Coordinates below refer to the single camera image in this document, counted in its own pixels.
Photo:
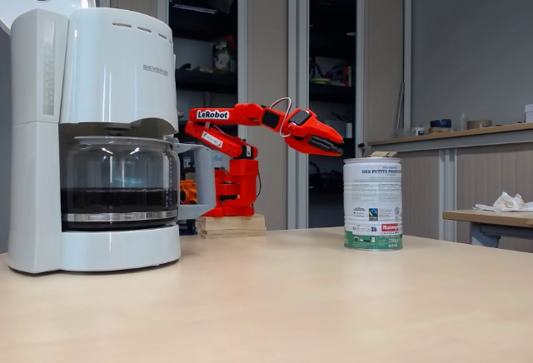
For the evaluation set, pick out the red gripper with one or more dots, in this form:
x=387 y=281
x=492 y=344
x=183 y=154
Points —
x=311 y=131

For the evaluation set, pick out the red robot arm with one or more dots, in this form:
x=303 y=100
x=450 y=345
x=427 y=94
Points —
x=243 y=171

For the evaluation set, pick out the white and green tin can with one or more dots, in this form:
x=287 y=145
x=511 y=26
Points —
x=372 y=196

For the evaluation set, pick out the white drip coffee maker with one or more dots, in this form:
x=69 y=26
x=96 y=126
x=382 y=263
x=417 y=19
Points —
x=104 y=67

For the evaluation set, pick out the white tambour door cabinet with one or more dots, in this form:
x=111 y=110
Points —
x=266 y=46
x=383 y=67

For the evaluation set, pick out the dark blue tape roll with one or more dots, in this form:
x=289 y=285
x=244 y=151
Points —
x=440 y=123

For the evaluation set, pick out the wooden base block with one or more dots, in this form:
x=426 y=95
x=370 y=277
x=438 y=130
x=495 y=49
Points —
x=233 y=225

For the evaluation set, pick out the clear plastic bottle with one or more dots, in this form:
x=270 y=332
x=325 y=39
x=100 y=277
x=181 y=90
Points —
x=462 y=123

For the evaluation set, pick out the green white package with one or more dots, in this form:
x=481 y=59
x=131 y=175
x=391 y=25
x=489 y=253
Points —
x=222 y=57

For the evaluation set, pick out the orange clamp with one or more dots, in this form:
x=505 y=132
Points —
x=188 y=192

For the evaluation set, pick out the beige tape roll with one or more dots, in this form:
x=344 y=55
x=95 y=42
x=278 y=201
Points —
x=479 y=124

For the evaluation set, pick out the low cabinet wooden top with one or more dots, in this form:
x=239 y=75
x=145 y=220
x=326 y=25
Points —
x=491 y=171

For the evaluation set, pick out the wooden side table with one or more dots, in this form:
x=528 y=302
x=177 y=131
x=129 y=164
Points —
x=491 y=218

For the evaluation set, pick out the crumpled white cloth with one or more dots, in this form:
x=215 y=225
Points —
x=506 y=202

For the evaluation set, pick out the white box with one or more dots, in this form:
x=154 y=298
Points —
x=529 y=113

